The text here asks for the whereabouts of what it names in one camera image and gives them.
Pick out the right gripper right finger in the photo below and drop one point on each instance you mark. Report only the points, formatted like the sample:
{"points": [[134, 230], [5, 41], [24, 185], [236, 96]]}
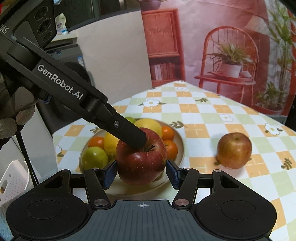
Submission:
{"points": [[185, 181]]}

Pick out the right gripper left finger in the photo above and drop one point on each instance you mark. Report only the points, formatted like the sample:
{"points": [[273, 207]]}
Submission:
{"points": [[97, 181]]}

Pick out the green apple front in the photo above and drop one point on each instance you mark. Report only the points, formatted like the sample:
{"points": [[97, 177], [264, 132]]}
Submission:
{"points": [[93, 157]]}

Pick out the green apple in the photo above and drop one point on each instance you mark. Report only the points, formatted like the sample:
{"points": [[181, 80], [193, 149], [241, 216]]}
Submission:
{"points": [[132, 120], [93, 157]]}

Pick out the mandarin orange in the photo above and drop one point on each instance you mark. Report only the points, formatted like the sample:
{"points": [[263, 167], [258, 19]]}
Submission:
{"points": [[96, 142], [168, 133], [172, 150]]}

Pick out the yellow lemon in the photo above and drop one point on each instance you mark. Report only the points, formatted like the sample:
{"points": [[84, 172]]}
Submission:
{"points": [[150, 124], [110, 144]]}

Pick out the bright red apple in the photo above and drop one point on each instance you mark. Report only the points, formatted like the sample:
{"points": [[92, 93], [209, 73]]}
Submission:
{"points": [[138, 167]]}

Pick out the gloved left hand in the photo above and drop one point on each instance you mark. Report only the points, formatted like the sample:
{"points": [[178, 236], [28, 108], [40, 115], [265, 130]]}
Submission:
{"points": [[17, 108]]}

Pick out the beige round plate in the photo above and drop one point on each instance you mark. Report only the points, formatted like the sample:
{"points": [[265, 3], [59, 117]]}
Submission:
{"points": [[136, 167]]}

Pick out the white detergent bag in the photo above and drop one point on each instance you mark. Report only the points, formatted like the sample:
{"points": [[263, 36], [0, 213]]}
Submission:
{"points": [[60, 22]]}

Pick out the grey washing machine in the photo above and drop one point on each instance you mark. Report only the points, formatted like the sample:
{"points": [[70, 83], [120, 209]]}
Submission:
{"points": [[54, 114]]}

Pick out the brownish red apple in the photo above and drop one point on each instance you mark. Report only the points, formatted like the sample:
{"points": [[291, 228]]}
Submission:
{"points": [[234, 150]]}

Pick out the green apple near plate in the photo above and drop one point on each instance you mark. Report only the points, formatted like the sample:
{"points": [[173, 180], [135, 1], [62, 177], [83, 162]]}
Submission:
{"points": [[132, 120]]}

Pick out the white plastic basket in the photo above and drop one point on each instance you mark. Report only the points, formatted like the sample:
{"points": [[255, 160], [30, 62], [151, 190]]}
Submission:
{"points": [[15, 181]]}

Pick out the pink printed backdrop cloth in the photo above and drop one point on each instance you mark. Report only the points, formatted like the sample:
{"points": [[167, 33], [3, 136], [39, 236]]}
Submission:
{"points": [[244, 50]]}

